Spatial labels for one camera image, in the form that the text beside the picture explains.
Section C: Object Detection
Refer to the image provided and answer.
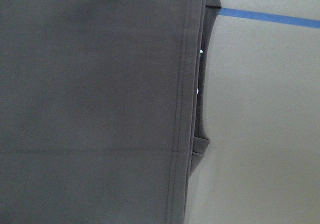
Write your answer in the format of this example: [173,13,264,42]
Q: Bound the dark brown t-shirt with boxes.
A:
[0,0,221,223]

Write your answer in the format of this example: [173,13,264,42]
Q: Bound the blue tape grid lines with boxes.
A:
[219,8,320,29]

